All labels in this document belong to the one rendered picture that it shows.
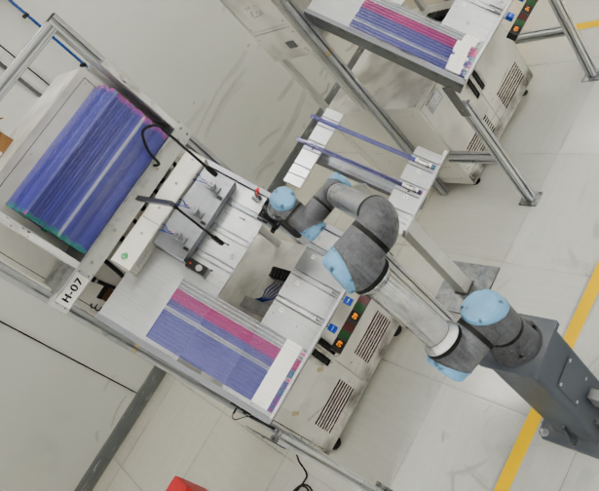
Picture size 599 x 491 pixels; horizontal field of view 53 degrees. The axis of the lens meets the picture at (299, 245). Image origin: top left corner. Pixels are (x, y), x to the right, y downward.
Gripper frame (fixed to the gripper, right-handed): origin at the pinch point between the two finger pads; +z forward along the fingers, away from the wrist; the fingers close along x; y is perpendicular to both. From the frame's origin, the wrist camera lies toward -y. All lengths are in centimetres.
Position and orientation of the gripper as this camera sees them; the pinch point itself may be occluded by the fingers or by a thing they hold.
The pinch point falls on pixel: (277, 226)
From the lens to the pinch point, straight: 216.3
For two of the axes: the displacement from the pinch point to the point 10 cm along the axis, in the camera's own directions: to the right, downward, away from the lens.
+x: -5.0, 8.3, -2.4
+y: -8.5, -5.2, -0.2
